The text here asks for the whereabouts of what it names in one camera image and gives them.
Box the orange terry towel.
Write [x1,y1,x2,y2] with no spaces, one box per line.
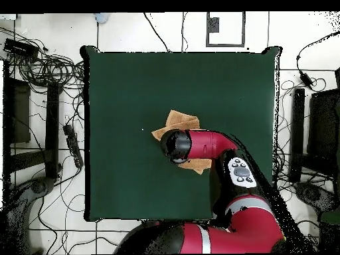
[151,109,213,175]

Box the dark green table cloth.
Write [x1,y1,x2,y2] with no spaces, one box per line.
[80,45,283,222]

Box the black power strip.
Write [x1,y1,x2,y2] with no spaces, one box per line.
[62,124,84,169]

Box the black stand leg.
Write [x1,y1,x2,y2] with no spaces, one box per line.
[288,88,305,183]
[44,82,61,179]

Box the black power adapter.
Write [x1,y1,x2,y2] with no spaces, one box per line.
[299,72,315,89]

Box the black rectangular box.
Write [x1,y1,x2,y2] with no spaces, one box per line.
[3,38,40,60]

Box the thin black cable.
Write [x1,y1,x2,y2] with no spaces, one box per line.
[143,12,170,53]
[181,11,189,53]

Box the grey square floor frame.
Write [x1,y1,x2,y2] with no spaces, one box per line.
[205,11,246,48]

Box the tangle of black cables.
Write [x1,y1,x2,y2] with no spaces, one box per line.
[0,26,86,91]

